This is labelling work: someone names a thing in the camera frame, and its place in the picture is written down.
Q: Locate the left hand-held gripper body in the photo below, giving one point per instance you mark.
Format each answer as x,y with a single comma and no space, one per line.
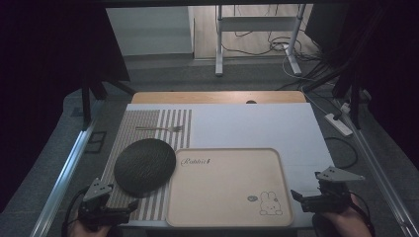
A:
97,191

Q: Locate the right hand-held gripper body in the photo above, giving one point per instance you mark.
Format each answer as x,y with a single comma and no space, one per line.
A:
332,192

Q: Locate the person's right hand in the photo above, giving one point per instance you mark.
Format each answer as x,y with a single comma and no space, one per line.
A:
342,220

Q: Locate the person's left hand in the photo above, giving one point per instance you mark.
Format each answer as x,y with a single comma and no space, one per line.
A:
86,231

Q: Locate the dark round plate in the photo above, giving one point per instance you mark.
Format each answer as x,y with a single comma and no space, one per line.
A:
144,166

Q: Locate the white power strip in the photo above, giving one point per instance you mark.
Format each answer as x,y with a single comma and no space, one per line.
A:
338,124

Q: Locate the beige tray with rabbit print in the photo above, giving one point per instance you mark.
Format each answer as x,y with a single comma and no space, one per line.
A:
227,191

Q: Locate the white table cover sheet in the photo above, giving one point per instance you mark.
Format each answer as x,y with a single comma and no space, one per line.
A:
257,128

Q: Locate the striped placemat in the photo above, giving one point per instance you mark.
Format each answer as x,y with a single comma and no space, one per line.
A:
145,125

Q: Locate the metal fork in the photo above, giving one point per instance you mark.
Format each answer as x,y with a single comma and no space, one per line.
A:
161,128

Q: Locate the white plug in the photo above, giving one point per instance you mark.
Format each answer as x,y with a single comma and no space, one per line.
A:
345,108

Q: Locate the black metal stand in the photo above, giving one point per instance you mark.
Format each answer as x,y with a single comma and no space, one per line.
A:
354,98
88,98

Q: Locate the dark curtain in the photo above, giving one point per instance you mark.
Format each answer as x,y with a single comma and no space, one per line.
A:
49,65
382,65

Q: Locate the white metal stand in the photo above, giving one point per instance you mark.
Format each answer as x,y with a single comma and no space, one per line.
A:
253,24

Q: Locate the aluminium rail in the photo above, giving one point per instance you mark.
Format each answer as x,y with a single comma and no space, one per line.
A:
378,171
66,177

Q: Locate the small black frame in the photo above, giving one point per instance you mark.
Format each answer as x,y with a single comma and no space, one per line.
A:
96,141

